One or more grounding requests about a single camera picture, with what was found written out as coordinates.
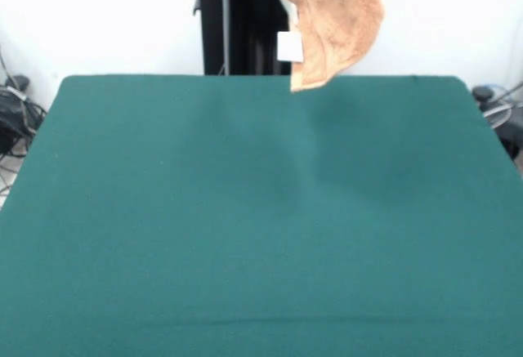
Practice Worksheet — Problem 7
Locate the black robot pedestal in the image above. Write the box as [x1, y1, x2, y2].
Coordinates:
[192, 0, 295, 76]

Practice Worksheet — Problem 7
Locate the orange terry towel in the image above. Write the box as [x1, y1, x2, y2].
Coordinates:
[272, 0, 386, 94]

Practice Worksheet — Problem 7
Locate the black cable bundle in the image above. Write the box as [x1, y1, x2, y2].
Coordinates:
[0, 74, 48, 158]

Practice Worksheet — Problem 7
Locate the dark green table cloth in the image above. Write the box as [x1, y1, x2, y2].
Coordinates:
[0, 74, 523, 357]

